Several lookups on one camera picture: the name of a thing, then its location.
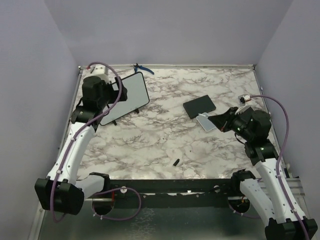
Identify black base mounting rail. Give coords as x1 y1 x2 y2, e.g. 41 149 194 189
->
87 178 244 209

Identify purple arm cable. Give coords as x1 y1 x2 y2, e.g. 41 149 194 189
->
51 61 142 223
228 94 311 240

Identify black marker cap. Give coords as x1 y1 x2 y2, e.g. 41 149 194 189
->
173 158 180 167

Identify blue handled pliers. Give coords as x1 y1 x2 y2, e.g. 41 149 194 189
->
133 63 155 75

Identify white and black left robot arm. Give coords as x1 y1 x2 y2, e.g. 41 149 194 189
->
34 76 128 215

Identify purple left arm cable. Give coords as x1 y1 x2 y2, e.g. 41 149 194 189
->
51 61 142 223

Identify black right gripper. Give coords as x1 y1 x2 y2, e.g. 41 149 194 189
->
209 106 254 141

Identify black framed whiteboard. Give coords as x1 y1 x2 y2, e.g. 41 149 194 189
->
100 72 150 126

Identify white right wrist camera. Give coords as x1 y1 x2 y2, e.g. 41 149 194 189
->
235 94 252 115

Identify aluminium frame profile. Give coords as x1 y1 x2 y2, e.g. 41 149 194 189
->
27 181 86 240

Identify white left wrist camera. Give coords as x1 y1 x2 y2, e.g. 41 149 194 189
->
89 64 110 83

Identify black rectangular eraser block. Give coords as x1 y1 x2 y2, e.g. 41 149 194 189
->
182 95 216 120

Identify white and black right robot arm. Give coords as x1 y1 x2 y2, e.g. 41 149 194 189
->
208 106 318 240

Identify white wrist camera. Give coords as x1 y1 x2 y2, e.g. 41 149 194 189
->
89 64 110 83
235 94 252 115

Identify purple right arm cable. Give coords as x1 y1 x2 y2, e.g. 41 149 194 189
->
228 94 311 240

